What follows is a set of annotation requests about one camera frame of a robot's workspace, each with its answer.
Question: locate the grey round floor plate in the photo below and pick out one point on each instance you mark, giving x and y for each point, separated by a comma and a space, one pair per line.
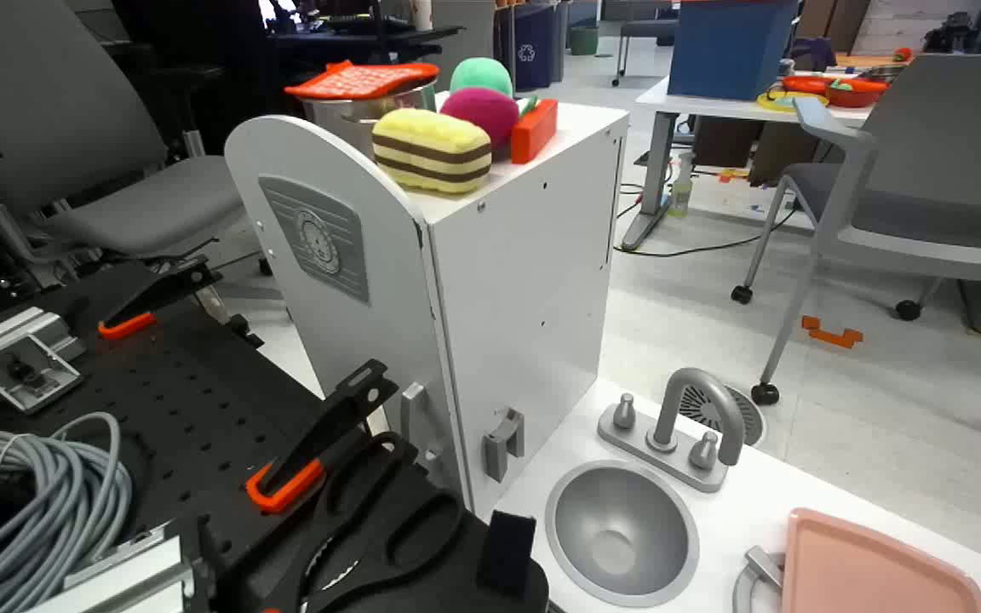
753, 416

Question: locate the steel cooking pot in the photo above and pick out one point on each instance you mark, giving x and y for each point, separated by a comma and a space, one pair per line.
342, 112

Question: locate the silver mounting plate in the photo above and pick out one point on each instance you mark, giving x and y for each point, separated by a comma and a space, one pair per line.
22, 372

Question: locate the silver metal bracket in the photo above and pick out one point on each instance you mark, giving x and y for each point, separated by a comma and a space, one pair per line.
128, 573

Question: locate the small orange floor tape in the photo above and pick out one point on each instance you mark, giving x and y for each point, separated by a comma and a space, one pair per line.
834, 332

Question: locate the orange wooden block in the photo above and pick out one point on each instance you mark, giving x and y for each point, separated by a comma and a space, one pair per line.
533, 131

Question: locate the white toy kitchen counter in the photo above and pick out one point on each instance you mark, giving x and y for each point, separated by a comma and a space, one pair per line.
765, 514

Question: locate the yellow striped plush sponge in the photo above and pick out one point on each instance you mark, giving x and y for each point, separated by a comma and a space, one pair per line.
434, 148

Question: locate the blue recycling bin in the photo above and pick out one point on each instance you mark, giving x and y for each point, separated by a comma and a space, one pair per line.
531, 45

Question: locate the grey toy sink basin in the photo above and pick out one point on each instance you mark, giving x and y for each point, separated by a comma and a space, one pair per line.
620, 534

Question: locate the grey toy faucet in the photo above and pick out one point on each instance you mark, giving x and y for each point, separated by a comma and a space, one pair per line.
695, 409

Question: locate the white work table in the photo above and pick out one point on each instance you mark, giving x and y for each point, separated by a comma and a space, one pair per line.
695, 104

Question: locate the grey office chair with armrests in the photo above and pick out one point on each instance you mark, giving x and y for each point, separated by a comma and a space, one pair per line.
934, 173

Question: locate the grey padded chair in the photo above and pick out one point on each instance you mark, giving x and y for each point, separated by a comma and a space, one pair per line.
153, 207

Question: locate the green plush ball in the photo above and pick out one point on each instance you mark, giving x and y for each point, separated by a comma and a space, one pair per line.
482, 75

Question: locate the pink plastic plate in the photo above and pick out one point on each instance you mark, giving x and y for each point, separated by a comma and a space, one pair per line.
868, 573

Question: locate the blue storage bin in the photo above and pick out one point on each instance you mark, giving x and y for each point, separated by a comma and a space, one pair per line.
732, 45

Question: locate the green spray bottle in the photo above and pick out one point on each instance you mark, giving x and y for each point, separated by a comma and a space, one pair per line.
682, 189

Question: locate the black foam block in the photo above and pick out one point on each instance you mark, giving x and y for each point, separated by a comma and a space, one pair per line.
508, 552

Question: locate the white toy kitchen cabinet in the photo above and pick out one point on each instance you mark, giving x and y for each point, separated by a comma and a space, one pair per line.
512, 284

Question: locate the orange plastic bowl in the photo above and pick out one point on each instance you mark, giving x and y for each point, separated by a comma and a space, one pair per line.
836, 87

